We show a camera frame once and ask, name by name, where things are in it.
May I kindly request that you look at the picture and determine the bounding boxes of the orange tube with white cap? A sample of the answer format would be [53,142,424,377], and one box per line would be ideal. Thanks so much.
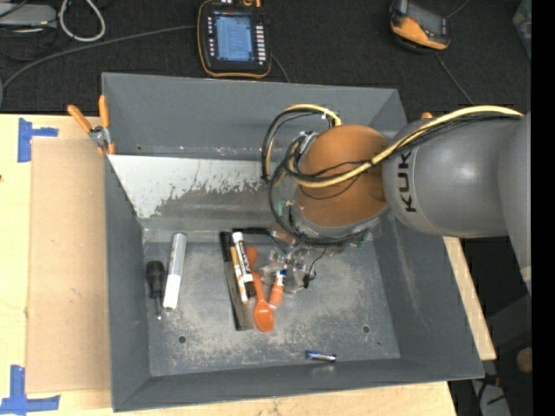
[268,271,288,307]

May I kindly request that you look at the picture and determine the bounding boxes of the white marker with brown print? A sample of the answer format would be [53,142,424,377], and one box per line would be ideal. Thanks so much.
[231,231,255,305]

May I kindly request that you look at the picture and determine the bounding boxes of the orange plastic spoon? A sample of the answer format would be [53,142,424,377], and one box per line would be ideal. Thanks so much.
[245,245,276,334]

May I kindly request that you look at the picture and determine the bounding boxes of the grey metal bin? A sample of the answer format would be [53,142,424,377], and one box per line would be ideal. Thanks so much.
[101,72,486,412]

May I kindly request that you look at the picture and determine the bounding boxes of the dark green flat block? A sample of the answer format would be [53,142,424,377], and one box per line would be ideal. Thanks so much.
[219,231,258,332]

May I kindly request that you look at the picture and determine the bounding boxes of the blue battery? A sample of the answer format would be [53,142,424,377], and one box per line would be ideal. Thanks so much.
[304,349,338,363]

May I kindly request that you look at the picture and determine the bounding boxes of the silver and white marker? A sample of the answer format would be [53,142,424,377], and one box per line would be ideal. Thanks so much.
[162,231,188,312]

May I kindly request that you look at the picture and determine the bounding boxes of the brown cardboard board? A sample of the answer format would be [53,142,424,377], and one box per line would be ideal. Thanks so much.
[24,138,112,394]

